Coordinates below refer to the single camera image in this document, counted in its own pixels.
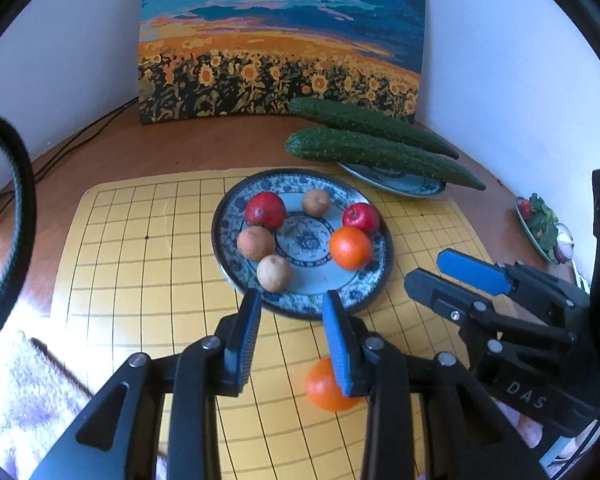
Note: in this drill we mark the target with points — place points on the large red apple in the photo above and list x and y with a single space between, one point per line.
265 210

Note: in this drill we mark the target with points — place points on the yellow grid game board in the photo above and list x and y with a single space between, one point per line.
145 270

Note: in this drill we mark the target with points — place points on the brown kiwi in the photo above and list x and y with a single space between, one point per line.
315 202
256 243

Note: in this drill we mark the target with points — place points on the small red apple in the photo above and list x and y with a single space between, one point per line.
360 217

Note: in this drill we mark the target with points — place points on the green cucumber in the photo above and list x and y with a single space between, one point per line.
360 117
370 152

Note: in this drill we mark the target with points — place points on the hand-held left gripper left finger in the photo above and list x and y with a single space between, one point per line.
247 340

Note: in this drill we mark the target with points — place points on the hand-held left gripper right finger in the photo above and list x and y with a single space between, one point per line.
337 340

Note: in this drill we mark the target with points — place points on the plate of salad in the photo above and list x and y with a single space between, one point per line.
542 225

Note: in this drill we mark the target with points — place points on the tan round fruit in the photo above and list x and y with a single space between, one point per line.
274 273

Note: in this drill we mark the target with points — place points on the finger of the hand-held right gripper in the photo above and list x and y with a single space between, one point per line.
475 269
445 295

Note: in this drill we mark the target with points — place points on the orange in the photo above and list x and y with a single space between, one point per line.
320 385
350 248

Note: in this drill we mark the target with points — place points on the blue floral porcelain plate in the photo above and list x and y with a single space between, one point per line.
305 245

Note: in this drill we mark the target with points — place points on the blue white plate under cucumbers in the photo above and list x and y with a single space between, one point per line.
395 182

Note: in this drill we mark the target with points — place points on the sunflower field painting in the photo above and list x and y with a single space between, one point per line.
280 35

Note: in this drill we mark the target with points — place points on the purple fuzzy towel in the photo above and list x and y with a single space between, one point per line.
25 400

